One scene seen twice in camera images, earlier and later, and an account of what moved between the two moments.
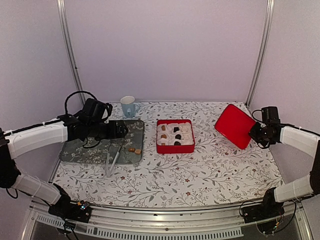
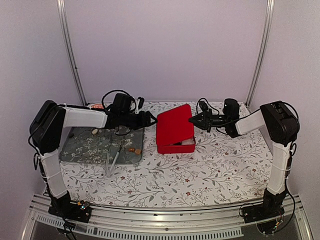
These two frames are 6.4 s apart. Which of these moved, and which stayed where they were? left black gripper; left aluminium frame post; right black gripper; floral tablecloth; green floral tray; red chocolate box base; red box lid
Moved: right black gripper; red box lid; left black gripper
Stayed: floral tablecloth; left aluminium frame post; green floral tray; red chocolate box base
